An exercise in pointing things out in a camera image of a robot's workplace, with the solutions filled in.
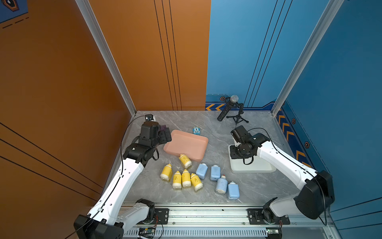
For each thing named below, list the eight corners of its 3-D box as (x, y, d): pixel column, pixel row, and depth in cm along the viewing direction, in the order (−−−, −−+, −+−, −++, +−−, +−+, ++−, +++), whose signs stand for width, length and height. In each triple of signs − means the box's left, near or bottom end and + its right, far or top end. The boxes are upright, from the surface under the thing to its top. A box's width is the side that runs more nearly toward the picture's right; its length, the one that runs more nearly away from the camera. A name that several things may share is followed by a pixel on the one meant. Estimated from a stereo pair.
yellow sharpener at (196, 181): (196, 192, 82) (196, 188, 76) (189, 180, 87) (188, 175, 81) (202, 188, 84) (203, 184, 78) (195, 176, 88) (195, 171, 82)
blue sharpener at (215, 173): (210, 183, 86) (211, 178, 80) (209, 170, 91) (210, 165, 85) (220, 183, 86) (221, 178, 80) (218, 170, 91) (220, 165, 85)
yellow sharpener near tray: (186, 170, 90) (185, 165, 84) (179, 161, 94) (178, 155, 88) (191, 166, 91) (191, 161, 86) (184, 157, 95) (184, 152, 90)
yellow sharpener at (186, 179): (182, 188, 83) (181, 184, 78) (183, 174, 89) (182, 169, 83) (190, 188, 83) (190, 184, 78) (191, 174, 89) (190, 169, 83)
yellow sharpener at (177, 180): (174, 190, 83) (172, 186, 77) (175, 175, 88) (173, 170, 82) (181, 190, 83) (180, 186, 77) (182, 175, 88) (181, 170, 82)
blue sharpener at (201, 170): (194, 176, 86) (194, 173, 82) (200, 165, 91) (200, 161, 87) (203, 180, 85) (203, 177, 81) (208, 168, 90) (208, 164, 85)
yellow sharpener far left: (162, 182, 86) (159, 177, 81) (164, 169, 92) (162, 163, 86) (171, 182, 86) (170, 177, 81) (173, 168, 92) (171, 163, 86)
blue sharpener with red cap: (216, 195, 81) (217, 190, 75) (214, 179, 87) (216, 174, 81) (226, 195, 81) (228, 190, 75) (224, 179, 87) (226, 174, 81)
